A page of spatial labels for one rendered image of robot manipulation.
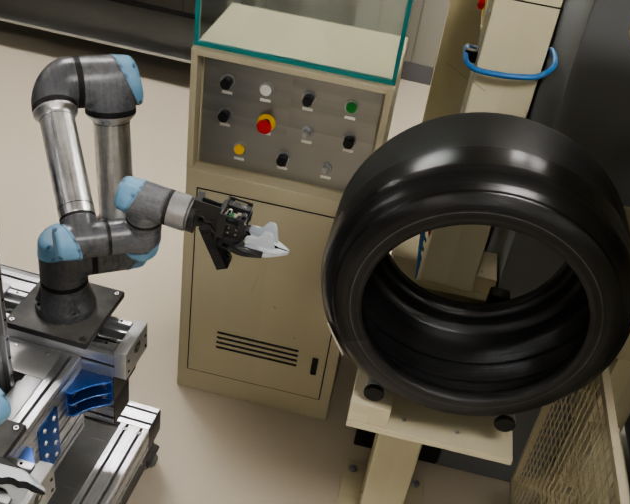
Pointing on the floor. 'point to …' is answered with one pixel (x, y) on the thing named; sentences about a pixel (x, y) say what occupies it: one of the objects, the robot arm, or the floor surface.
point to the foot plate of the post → (351, 489)
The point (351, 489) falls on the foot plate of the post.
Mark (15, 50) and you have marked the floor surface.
